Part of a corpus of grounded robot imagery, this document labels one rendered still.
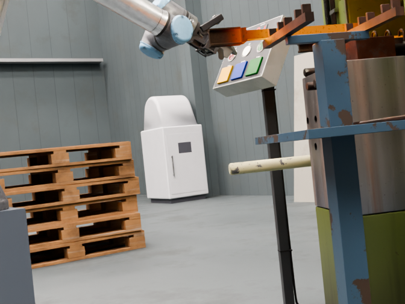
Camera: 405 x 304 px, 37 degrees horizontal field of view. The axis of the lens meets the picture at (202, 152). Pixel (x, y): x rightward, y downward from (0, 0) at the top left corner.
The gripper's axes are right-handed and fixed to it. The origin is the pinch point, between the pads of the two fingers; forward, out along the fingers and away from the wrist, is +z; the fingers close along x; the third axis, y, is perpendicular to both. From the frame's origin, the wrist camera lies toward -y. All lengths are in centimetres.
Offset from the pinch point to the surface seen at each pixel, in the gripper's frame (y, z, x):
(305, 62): -220, 275, -332
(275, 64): -1.1, 15.3, 7.0
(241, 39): 31, -34, 64
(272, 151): 24.5, 37.6, -7.9
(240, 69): 0.8, 10.3, -8.7
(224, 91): 6.3, 14.9, -23.0
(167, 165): -94, 267, -559
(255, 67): 1.9, 10.3, 2.2
